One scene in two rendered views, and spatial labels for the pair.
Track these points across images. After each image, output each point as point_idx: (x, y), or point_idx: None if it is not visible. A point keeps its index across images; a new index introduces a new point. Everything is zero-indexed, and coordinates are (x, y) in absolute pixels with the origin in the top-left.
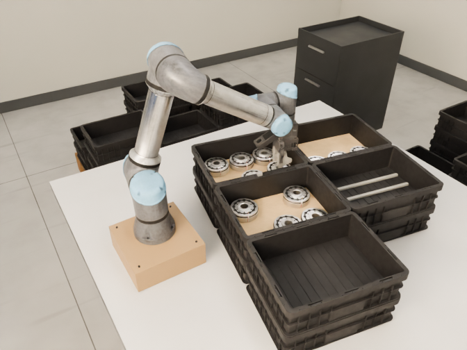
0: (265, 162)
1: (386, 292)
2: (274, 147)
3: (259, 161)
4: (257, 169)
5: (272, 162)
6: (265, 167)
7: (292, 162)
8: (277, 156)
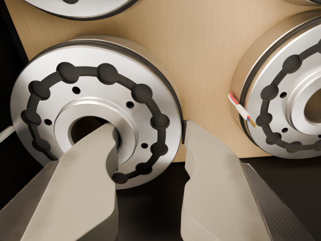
0: (244, 80)
1: None
2: (227, 237)
3: (272, 43)
4: (230, 11)
5: (165, 113)
6: (221, 63)
7: (159, 194)
8: (94, 192)
